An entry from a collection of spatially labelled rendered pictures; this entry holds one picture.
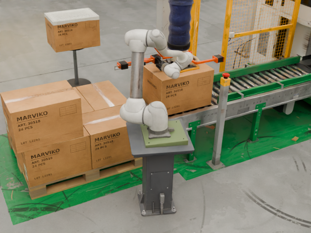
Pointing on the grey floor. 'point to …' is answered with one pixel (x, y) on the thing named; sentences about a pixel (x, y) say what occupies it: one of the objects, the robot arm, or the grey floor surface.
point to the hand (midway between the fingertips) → (154, 58)
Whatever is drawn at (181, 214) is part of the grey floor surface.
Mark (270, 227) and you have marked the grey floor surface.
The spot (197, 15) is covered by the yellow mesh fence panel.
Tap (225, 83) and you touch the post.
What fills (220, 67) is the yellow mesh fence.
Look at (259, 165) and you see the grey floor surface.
